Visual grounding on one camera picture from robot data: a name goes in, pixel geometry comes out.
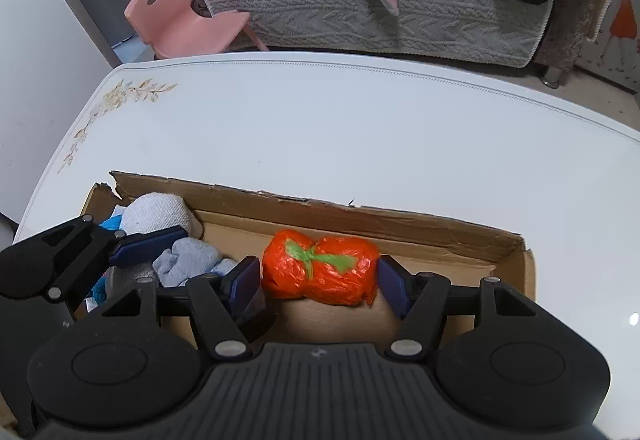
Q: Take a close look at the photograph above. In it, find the printed figure panel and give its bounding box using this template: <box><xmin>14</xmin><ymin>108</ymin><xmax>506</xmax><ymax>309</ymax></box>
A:
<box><xmin>575</xmin><ymin>0</ymin><xmax>640</xmax><ymax>97</ymax></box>

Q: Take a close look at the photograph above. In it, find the brown cardboard box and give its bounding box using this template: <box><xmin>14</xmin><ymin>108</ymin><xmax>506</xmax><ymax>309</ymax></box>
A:
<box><xmin>74</xmin><ymin>171</ymin><xmax>537</xmax><ymax>346</ymax></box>

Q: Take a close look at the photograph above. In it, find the blue white cloth item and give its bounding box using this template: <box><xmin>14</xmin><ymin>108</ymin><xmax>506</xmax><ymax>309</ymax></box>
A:
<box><xmin>84</xmin><ymin>269</ymin><xmax>115</xmax><ymax>314</ymax></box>

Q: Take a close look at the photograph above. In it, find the grey fabric sofa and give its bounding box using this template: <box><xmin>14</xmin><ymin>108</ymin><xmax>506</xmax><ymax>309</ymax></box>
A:
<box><xmin>126</xmin><ymin>0</ymin><xmax>632</xmax><ymax>87</ymax></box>

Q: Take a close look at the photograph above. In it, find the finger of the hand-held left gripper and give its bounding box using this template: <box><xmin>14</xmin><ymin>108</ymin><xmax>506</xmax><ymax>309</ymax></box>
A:
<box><xmin>39</xmin><ymin>215</ymin><xmax>189</xmax><ymax>303</ymax></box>

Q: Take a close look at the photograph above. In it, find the pink plastic chair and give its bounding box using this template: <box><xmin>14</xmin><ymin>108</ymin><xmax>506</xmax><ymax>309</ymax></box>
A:
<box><xmin>124</xmin><ymin>0</ymin><xmax>271</xmax><ymax>60</ymax></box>

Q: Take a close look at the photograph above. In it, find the orange plastic bag bundle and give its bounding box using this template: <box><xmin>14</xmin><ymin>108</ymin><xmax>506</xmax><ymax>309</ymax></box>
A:
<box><xmin>262</xmin><ymin>229</ymin><xmax>381</xmax><ymax>307</ymax></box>

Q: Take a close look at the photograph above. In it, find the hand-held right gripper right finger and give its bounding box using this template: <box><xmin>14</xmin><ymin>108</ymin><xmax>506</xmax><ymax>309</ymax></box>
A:
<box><xmin>376</xmin><ymin>256</ymin><xmax>539</xmax><ymax>361</ymax></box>

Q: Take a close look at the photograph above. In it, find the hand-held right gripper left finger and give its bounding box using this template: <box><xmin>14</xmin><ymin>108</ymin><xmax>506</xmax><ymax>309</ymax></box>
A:
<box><xmin>102</xmin><ymin>256</ymin><xmax>277</xmax><ymax>361</ymax></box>

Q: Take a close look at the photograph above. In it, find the grey quilted sofa cover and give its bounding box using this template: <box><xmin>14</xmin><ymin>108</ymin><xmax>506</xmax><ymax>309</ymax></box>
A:
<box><xmin>197</xmin><ymin>0</ymin><xmax>555</xmax><ymax>69</ymax></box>

